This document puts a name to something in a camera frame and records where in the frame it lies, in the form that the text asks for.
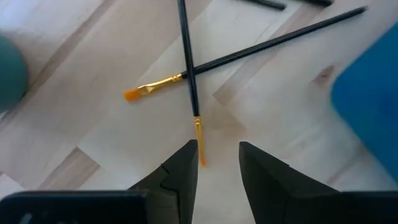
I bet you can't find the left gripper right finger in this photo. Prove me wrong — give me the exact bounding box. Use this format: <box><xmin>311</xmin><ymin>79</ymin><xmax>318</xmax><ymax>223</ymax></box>
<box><xmin>238</xmin><ymin>141</ymin><xmax>340</xmax><ymax>224</ymax></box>

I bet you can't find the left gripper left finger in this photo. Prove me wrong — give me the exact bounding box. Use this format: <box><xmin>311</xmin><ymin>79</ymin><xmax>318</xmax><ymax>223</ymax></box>
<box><xmin>128</xmin><ymin>139</ymin><xmax>200</xmax><ymax>224</ymax></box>

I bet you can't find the blue plastic bin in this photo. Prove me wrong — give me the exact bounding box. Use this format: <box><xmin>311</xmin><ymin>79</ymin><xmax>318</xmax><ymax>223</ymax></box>
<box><xmin>330</xmin><ymin>21</ymin><xmax>398</xmax><ymax>185</ymax></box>

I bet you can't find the dark green cup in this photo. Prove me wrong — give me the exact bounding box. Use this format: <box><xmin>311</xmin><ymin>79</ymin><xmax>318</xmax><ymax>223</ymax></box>
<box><xmin>0</xmin><ymin>33</ymin><xmax>29</xmax><ymax>113</ymax></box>

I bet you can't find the thin round gold-ferrule paintbrush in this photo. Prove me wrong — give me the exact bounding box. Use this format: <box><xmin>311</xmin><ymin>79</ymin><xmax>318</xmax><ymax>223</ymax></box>
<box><xmin>176</xmin><ymin>0</ymin><xmax>207</xmax><ymax>168</ymax></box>

